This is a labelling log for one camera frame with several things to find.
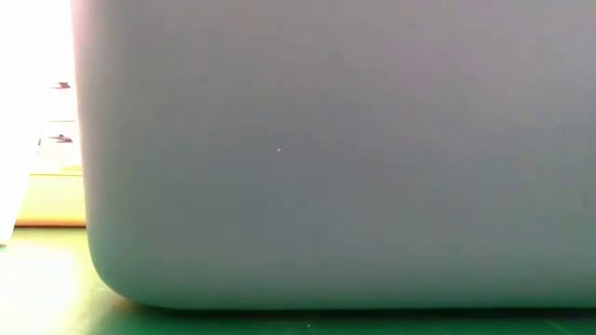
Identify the blue-grey plastic bin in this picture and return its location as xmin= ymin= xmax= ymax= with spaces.
xmin=70 ymin=0 xmax=596 ymax=312

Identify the orange plastic bin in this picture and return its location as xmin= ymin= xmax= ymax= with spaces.
xmin=15 ymin=172 xmax=88 ymax=228

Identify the white plastic bin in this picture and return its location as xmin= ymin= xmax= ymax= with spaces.
xmin=0 ymin=134 xmax=33 ymax=247

